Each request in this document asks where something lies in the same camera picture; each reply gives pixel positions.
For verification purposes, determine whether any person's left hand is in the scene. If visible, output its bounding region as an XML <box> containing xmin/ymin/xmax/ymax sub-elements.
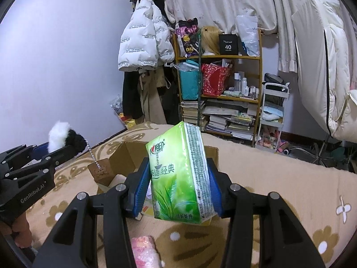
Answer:
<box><xmin>10</xmin><ymin>211</ymin><xmax>32</xmax><ymax>248</ymax></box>

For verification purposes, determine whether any red gift bag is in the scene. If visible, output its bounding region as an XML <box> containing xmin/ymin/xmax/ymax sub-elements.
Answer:
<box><xmin>201</xmin><ymin>64</ymin><xmax>232</xmax><ymax>97</ymax></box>

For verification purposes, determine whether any cardboard box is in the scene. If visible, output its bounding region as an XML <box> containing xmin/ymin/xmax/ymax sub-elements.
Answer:
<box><xmin>88</xmin><ymin>141</ymin><xmax>219</xmax><ymax>226</ymax></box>

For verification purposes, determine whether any teal paper bag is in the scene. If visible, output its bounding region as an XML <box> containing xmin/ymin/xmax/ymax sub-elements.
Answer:
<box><xmin>178</xmin><ymin>60</ymin><xmax>202</xmax><ymax>101</ymax></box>

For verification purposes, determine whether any cream padded chair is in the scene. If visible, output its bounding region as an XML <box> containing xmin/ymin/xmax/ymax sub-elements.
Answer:
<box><xmin>291</xmin><ymin>0</ymin><xmax>357</xmax><ymax>141</ymax></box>

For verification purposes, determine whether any green tissue pack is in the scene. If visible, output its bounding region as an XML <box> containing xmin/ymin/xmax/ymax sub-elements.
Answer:
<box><xmin>145</xmin><ymin>121</ymin><xmax>218</xmax><ymax>224</ymax></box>

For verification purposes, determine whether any light blue cloth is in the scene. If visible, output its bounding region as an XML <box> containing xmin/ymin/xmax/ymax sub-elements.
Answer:
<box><xmin>262</xmin><ymin>102</ymin><xmax>284</xmax><ymax>120</ymax></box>

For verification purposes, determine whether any pile of plastic bags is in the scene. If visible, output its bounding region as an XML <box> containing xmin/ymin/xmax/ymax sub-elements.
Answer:
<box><xmin>110</xmin><ymin>95</ymin><xmax>136</xmax><ymax>129</ymax></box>

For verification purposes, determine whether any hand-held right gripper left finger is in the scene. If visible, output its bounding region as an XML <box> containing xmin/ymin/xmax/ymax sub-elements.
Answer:
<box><xmin>32</xmin><ymin>156</ymin><xmax>152</xmax><ymax>268</ymax></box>

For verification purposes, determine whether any pink plastic packet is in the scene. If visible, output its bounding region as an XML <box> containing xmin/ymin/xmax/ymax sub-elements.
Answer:
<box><xmin>131</xmin><ymin>236</ymin><xmax>164</xmax><ymax>268</ymax></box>

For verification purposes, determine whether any black white pompom keychain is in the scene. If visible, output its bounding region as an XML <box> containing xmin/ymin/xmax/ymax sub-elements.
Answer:
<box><xmin>48</xmin><ymin>121</ymin><xmax>102</xmax><ymax>171</ymax></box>

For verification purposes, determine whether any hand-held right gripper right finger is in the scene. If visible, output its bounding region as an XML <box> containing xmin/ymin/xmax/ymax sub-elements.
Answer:
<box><xmin>206</xmin><ymin>158</ymin><xmax>327</xmax><ymax>268</ymax></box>

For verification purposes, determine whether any white utility cart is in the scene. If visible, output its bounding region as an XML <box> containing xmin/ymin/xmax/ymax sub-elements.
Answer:
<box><xmin>254</xmin><ymin>82</ymin><xmax>290</xmax><ymax>148</ymax></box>

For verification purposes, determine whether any black hanging coat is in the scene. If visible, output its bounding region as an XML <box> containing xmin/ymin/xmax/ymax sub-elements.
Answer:
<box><xmin>123</xmin><ymin>71</ymin><xmax>143</xmax><ymax>120</ymax></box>

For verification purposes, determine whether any black hooded garment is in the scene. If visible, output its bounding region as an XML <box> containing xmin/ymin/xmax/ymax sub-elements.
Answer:
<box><xmin>152</xmin><ymin>0</ymin><xmax>175</xmax><ymax>24</ymax></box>

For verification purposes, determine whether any cream patterned curtain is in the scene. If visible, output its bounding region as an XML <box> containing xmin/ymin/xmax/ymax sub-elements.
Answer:
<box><xmin>163</xmin><ymin>0</ymin><xmax>335</xmax><ymax>73</ymax></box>

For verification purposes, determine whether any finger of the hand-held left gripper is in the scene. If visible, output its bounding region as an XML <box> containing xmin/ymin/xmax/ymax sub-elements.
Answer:
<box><xmin>0</xmin><ymin>142</ymin><xmax>50</xmax><ymax>171</ymax></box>
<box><xmin>4</xmin><ymin>144</ymin><xmax>84</xmax><ymax>180</ymax></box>

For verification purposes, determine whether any white plastic bag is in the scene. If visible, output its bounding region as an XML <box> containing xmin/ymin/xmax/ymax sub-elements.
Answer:
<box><xmin>236</xmin><ymin>15</ymin><xmax>260</xmax><ymax>57</ymax></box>

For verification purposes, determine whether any beige hanging coat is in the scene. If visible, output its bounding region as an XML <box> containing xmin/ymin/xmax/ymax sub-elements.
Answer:
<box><xmin>138</xmin><ymin>68</ymin><xmax>168</xmax><ymax>125</ymax></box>

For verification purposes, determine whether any beige patterned blanket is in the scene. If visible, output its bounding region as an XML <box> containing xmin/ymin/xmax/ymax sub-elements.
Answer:
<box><xmin>25</xmin><ymin>121</ymin><xmax>357</xmax><ymax>268</ymax></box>

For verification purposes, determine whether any white puffer jacket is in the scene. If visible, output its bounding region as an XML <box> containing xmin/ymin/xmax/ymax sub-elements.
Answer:
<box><xmin>118</xmin><ymin>0</ymin><xmax>176</xmax><ymax>73</ymax></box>

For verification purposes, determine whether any stack of books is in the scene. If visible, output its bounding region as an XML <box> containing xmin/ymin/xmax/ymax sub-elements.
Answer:
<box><xmin>181</xmin><ymin>100</ymin><xmax>255</xmax><ymax>140</ymax></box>

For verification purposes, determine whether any wooden shelf unit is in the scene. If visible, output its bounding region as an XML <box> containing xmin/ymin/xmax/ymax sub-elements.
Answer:
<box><xmin>173</xmin><ymin>28</ymin><xmax>263</xmax><ymax>147</ymax></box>

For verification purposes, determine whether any blond wig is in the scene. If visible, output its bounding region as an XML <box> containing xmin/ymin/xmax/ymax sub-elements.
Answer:
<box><xmin>201</xmin><ymin>26</ymin><xmax>225</xmax><ymax>56</ymax></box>

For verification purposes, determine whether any group of toiletry bottles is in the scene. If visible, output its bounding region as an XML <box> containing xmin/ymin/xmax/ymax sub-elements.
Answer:
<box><xmin>234</xmin><ymin>73</ymin><xmax>260</xmax><ymax>99</ymax></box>

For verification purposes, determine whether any black box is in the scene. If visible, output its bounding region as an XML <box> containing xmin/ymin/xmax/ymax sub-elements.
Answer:
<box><xmin>218</xmin><ymin>34</ymin><xmax>239</xmax><ymax>55</ymax></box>

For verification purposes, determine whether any black pink printed tote bag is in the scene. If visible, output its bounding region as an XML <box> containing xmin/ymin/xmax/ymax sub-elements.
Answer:
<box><xmin>176</xmin><ymin>18</ymin><xmax>200</xmax><ymax>57</ymax></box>

